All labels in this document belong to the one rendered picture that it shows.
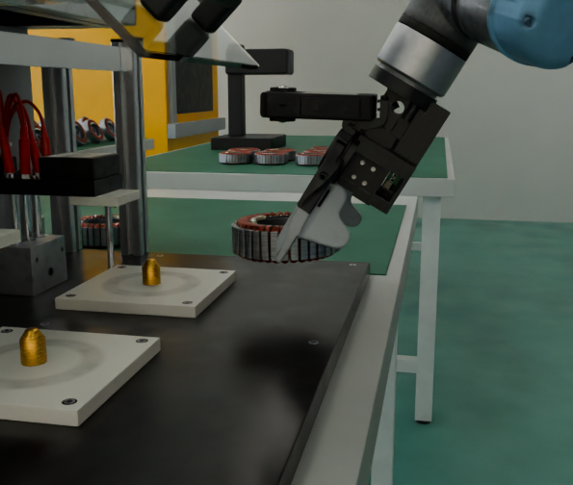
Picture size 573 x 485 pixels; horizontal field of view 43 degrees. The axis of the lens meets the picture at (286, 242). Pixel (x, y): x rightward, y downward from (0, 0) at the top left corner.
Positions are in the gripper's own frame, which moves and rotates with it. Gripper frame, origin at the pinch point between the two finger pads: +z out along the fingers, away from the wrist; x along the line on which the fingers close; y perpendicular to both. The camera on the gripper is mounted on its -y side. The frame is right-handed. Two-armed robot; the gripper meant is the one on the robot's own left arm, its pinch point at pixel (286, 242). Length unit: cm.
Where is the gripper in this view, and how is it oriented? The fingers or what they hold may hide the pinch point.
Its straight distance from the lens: 76.2
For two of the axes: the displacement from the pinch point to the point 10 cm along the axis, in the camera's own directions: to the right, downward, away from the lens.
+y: 8.5, 5.3, -0.7
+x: 2.0, -2.0, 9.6
